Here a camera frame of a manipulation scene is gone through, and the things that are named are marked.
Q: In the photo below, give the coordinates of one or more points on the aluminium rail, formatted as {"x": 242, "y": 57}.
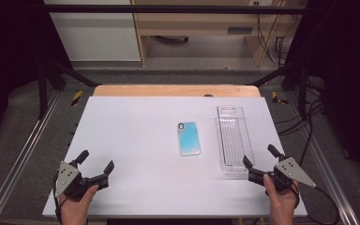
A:
{"x": 331, "y": 175}
{"x": 18, "y": 159}

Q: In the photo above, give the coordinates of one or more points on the light blue phone case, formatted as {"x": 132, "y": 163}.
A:
{"x": 189, "y": 140}

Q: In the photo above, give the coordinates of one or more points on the black frame strut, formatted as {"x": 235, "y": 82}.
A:
{"x": 301, "y": 90}
{"x": 43, "y": 90}

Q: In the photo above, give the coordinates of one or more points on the black curtain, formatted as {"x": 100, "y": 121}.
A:
{"x": 9, "y": 47}
{"x": 347, "y": 78}

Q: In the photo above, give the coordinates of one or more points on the white cabinet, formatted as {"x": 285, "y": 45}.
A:
{"x": 100, "y": 34}

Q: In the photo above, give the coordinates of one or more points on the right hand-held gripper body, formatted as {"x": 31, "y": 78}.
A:
{"x": 289, "y": 170}

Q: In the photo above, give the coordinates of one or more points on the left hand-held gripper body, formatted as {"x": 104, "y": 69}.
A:
{"x": 75, "y": 182}

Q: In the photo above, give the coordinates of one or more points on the person's right hand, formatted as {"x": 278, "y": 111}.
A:
{"x": 281, "y": 206}

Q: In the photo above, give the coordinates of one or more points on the grey label on desk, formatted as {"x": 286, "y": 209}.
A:
{"x": 240, "y": 30}

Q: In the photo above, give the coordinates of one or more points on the light wooden desk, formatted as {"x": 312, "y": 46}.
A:
{"x": 197, "y": 22}

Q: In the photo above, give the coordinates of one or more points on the wooden table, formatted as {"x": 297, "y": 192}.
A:
{"x": 156, "y": 90}

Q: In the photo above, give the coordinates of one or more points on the person's left hand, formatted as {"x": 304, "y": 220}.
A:
{"x": 75, "y": 211}

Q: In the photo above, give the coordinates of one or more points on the yellow black tape strip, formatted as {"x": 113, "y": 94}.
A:
{"x": 276, "y": 97}
{"x": 77, "y": 97}

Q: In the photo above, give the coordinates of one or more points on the black horizontal frame bar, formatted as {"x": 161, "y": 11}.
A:
{"x": 168, "y": 9}

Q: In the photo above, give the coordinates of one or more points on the clear plastic packaging box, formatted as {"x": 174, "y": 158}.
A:
{"x": 232, "y": 137}

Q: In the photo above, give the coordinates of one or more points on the white board sheet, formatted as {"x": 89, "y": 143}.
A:
{"x": 137, "y": 140}

